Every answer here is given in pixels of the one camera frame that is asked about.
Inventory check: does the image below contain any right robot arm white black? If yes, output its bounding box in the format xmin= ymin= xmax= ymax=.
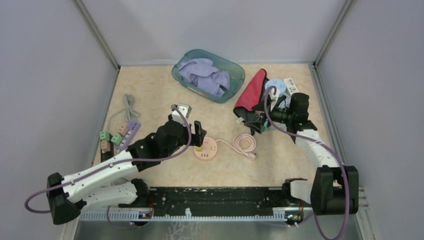
xmin=233 ymin=92 xmax=359 ymax=216

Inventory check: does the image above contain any grey cable with plug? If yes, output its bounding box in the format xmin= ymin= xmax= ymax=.
xmin=106 ymin=94 xmax=142 ymax=132

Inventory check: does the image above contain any purple cloth in basin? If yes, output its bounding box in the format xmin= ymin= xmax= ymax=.
xmin=178 ymin=58 xmax=230 ymax=97

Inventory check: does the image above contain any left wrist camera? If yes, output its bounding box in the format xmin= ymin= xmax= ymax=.
xmin=170 ymin=103 xmax=192 ymax=126

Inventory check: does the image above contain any white power strip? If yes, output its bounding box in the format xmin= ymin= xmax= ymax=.
xmin=283 ymin=78 xmax=300 ymax=97

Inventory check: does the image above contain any pink coiled socket cable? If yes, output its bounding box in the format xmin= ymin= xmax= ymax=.
xmin=215 ymin=133 xmax=258 ymax=162

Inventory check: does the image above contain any teal plastic basin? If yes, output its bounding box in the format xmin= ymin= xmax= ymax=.
xmin=171 ymin=49 xmax=246 ymax=104

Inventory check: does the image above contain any pink plug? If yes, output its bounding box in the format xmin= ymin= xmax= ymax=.
xmin=100 ymin=140 xmax=111 ymax=153
xmin=117 ymin=125 xmax=129 ymax=137

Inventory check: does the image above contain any blue round power socket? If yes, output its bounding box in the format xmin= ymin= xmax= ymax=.
xmin=264 ymin=78 xmax=287 ymax=98

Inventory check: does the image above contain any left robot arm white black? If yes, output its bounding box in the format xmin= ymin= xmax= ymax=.
xmin=46 ymin=120 xmax=207 ymax=225

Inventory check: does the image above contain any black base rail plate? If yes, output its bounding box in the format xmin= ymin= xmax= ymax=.
xmin=118 ymin=187 xmax=301 ymax=217

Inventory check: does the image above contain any red and grey cloth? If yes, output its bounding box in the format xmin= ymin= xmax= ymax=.
xmin=233 ymin=68 xmax=268 ymax=123

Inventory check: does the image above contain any green plug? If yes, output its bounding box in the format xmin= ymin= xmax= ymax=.
xmin=110 ymin=133 xmax=124 ymax=146
xmin=99 ymin=131 xmax=112 ymax=142

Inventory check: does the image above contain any black power strip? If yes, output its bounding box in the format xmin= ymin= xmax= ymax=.
xmin=100 ymin=149 xmax=114 ymax=163

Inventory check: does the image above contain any pink round power socket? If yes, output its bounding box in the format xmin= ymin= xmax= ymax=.
xmin=193 ymin=137 xmax=218 ymax=162

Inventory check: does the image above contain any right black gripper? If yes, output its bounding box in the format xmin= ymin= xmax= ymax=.
xmin=244 ymin=97 xmax=294 ymax=134

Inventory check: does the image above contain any purple power strip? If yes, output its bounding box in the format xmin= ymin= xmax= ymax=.
xmin=114 ymin=119 xmax=141 ymax=151

